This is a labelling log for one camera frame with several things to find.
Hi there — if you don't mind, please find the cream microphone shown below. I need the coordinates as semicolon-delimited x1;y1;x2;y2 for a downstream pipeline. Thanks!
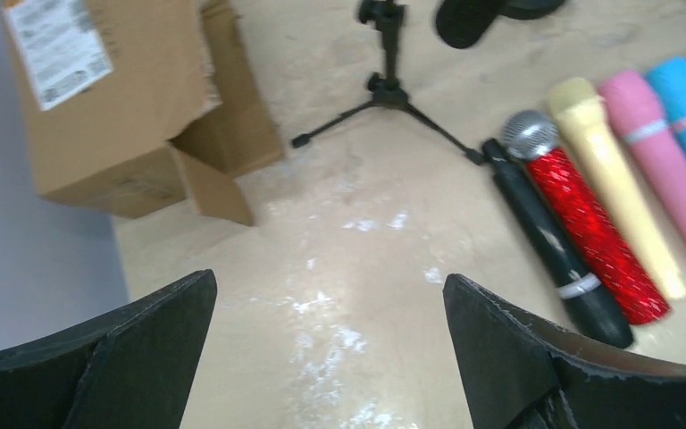
546;77;686;300

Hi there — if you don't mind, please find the brown cardboard box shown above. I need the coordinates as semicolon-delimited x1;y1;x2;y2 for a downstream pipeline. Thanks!
0;0;285;225

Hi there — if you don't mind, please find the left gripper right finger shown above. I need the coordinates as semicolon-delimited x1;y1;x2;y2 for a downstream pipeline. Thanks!
443;274;686;428

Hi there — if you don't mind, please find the red glitter microphone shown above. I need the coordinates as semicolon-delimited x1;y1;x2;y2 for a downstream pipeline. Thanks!
501;110;671;325

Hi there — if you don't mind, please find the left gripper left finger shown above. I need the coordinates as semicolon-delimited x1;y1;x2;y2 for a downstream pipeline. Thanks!
0;270;218;428

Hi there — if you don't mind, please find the round base microphone stand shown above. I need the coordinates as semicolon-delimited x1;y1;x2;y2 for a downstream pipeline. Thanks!
500;0;565;21

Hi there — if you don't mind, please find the black glitter microphone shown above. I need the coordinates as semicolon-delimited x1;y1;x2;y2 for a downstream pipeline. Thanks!
434;0;506;49

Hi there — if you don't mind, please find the tripod microphone stand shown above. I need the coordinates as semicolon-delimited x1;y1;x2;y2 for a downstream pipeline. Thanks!
291;0;486;165

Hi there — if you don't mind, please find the small black microphone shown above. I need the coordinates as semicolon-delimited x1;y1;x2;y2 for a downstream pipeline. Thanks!
481;139;634;349

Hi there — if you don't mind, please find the pink microphone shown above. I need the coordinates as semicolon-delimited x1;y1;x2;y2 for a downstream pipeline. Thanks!
598;70;686;241

